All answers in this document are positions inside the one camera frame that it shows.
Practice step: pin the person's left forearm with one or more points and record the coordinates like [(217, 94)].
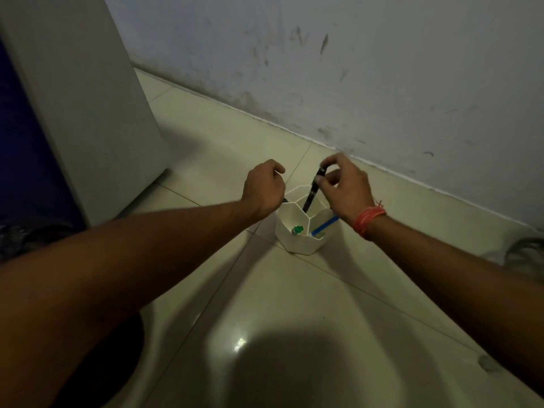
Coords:
[(106, 276)]

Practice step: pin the blue pen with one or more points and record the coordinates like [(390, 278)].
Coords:
[(325, 225)]

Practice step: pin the person's right hand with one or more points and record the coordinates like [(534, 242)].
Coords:
[(350, 193)]

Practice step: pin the white hexagonal pen holder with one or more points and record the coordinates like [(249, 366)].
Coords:
[(304, 231)]

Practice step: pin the dark patterned cloth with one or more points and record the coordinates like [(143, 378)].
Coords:
[(32, 240)]

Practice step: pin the black pen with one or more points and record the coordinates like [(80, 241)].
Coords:
[(313, 190)]

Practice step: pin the white cabinet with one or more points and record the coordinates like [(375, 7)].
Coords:
[(91, 106)]

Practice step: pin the person's right thumb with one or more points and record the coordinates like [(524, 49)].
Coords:
[(329, 179)]

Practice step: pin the green capped marker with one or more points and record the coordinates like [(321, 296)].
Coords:
[(297, 229)]

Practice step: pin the person's right forearm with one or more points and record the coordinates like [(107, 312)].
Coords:
[(463, 280)]

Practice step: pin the orange thread wristband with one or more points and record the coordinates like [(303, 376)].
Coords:
[(368, 220)]

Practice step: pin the person's left hand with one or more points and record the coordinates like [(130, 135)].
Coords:
[(263, 191)]

